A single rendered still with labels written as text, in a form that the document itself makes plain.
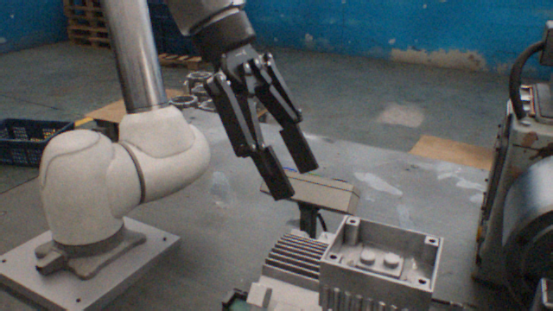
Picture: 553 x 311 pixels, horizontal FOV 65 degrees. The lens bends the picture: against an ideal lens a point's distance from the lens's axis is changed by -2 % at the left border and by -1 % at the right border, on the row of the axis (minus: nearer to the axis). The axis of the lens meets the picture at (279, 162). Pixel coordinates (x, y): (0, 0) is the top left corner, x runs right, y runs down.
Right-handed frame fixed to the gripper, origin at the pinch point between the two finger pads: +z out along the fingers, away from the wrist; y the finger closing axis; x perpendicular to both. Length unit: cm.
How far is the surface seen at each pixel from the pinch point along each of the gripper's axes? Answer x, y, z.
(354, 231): -6.2, -2.9, 10.0
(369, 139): 108, 283, 75
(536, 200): -23.8, 18.6, 22.1
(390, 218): 15, 53, 37
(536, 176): -24.1, 26.5, 21.9
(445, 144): 49, 265, 92
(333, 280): -5.8, -11.0, 11.2
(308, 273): -1.4, -8.9, 11.1
